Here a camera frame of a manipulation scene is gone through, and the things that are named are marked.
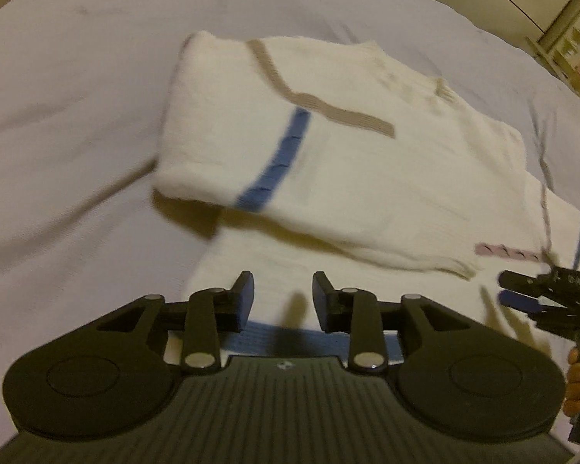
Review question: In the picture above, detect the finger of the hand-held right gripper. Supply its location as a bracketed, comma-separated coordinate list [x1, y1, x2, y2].
[499, 290, 545, 316]
[498, 271, 543, 292]

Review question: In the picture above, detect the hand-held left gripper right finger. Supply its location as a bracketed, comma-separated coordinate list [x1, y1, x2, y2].
[312, 271, 469, 373]

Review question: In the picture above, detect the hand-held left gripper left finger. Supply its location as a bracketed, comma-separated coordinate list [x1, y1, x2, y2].
[97, 271, 256, 373]

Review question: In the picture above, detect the white striped knit sweater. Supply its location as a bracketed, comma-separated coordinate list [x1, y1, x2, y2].
[152, 30, 580, 368]

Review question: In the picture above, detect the cream nightstand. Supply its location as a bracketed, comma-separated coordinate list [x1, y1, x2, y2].
[526, 34, 580, 107]

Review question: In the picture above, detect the grey bed sheet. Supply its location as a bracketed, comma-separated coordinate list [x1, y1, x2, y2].
[0, 0, 580, 445]

